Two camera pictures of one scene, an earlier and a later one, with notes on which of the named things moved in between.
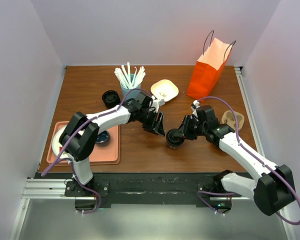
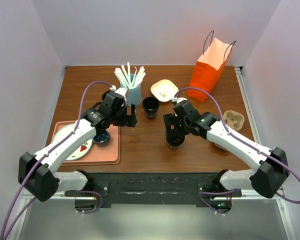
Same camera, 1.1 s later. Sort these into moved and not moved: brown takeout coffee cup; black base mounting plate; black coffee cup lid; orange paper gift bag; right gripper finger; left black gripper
Moved: right gripper finger; left black gripper
Not moved: black base mounting plate; brown takeout coffee cup; orange paper gift bag; black coffee cup lid
